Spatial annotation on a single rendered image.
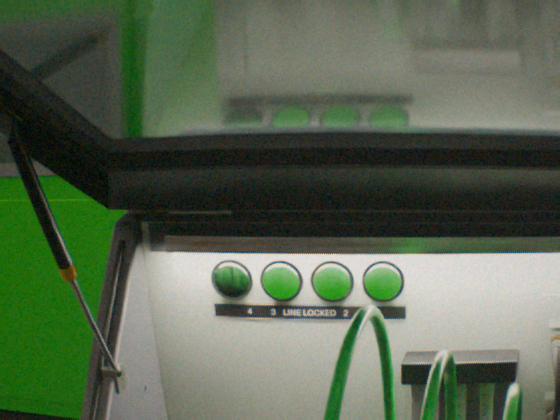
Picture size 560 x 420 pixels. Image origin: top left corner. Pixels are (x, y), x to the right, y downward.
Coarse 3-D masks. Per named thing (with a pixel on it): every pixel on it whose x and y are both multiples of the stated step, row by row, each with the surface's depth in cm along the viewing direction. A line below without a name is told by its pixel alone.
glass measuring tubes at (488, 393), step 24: (408, 360) 140; (432, 360) 139; (456, 360) 139; (480, 360) 138; (504, 360) 137; (408, 384) 142; (480, 384) 139; (504, 384) 138; (408, 408) 144; (480, 408) 141
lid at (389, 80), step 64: (0, 0) 86; (64, 0) 86; (128, 0) 87; (192, 0) 86; (256, 0) 86; (320, 0) 86; (384, 0) 84; (448, 0) 83; (512, 0) 82; (0, 64) 101; (64, 64) 101; (128, 64) 101; (192, 64) 101; (256, 64) 100; (320, 64) 100; (384, 64) 98; (448, 64) 97; (512, 64) 95; (0, 128) 109; (64, 128) 117; (128, 128) 120; (192, 128) 120; (256, 128) 119; (320, 128) 118; (384, 128) 116; (448, 128) 114; (512, 128) 112; (128, 192) 140; (192, 192) 139; (256, 192) 137; (320, 192) 135; (384, 192) 134; (448, 192) 132; (512, 192) 130
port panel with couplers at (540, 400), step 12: (552, 300) 137; (552, 312) 137; (540, 324) 138; (552, 324) 137; (540, 336) 138; (552, 336) 138; (540, 348) 139; (552, 348) 135; (540, 360) 139; (540, 372) 140; (552, 372) 139; (540, 384) 140; (552, 384) 140; (540, 396) 141; (552, 396) 140; (540, 408) 141; (552, 408) 140
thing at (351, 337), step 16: (352, 320) 115; (352, 336) 112; (384, 336) 128; (352, 352) 110; (384, 352) 130; (336, 368) 108; (384, 368) 132; (336, 384) 107; (384, 384) 134; (336, 400) 106; (384, 400) 135; (336, 416) 105; (384, 416) 137
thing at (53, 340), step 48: (0, 144) 378; (0, 192) 384; (48, 192) 379; (0, 240) 389; (96, 240) 379; (0, 288) 395; (48, 288) 389; (96, 288) 384; (0, 336) 401; (48, 336) 395; (0, 384) 407; (48, 384) 401
